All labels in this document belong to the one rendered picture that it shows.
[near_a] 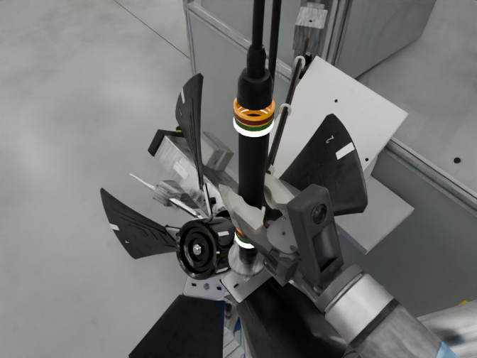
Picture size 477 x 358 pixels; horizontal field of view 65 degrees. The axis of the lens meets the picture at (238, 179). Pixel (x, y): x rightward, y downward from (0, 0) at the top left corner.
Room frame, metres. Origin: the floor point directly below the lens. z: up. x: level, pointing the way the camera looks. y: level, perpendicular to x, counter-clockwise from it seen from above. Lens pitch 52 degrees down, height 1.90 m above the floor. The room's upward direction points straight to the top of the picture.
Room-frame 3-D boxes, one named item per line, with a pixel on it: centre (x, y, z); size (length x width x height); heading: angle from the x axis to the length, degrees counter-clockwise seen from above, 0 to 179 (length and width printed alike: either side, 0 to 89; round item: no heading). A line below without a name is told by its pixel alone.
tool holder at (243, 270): (0.31, -0.02, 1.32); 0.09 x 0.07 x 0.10; 164
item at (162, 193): (0.57, 0.20, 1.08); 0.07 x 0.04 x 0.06; 50
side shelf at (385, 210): (0.74, -0.37, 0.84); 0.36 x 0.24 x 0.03; 39
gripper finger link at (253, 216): (0.28, 0.00, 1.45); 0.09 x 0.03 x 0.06; 50
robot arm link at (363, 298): (0.16, -0.14, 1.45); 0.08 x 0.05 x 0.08; 129
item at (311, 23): (0.90, -0.19, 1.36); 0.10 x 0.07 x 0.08; 164
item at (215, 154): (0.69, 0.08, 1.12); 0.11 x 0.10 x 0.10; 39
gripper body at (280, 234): (0.22, -0.09, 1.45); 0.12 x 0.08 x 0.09; 39
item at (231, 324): (0.33, 0.00, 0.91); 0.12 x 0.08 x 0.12; 129
